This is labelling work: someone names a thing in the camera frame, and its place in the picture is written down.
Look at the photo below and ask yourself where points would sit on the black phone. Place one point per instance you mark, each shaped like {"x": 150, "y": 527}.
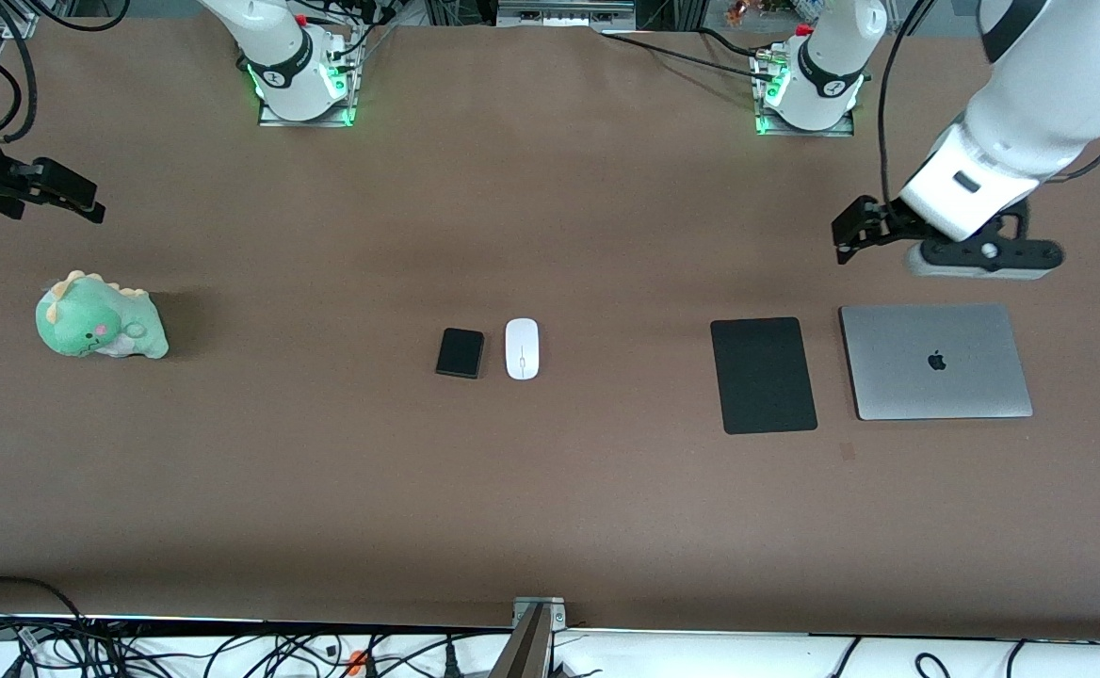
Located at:
{"x": 461, "y": 353}

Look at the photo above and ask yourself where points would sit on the grey closed laptop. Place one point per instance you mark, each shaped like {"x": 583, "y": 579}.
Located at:
{"x": 936, "y": 377}

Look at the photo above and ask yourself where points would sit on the white computer mouse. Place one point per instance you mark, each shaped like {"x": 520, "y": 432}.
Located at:
{"x": 522, "y": 348}

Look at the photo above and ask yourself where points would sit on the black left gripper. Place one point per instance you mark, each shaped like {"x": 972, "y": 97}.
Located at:
{"x": 881, "y": 218}

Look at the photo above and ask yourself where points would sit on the black mouse pad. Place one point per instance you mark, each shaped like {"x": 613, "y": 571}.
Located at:
{"x": 763, "y": 375}

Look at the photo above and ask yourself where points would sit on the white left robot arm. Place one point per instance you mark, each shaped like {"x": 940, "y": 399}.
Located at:
{"x": 1030, "y": 104}

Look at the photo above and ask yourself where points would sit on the green plush dinosaur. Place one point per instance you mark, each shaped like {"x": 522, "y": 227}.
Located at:
{"x": 88, "y": 325}

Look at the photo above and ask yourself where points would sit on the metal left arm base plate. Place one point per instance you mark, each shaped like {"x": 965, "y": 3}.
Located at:
{"x": 800, "y": 133}

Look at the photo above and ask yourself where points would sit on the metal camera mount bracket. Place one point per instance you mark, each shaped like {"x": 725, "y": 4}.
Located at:
{"x": 533, "y": 640}

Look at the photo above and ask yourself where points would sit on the grey metal box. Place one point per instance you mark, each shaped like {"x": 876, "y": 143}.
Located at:
{"x": 564, "y": 13}

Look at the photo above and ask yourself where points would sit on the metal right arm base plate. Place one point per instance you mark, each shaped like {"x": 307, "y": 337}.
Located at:
{"x": 324, "y": 121}

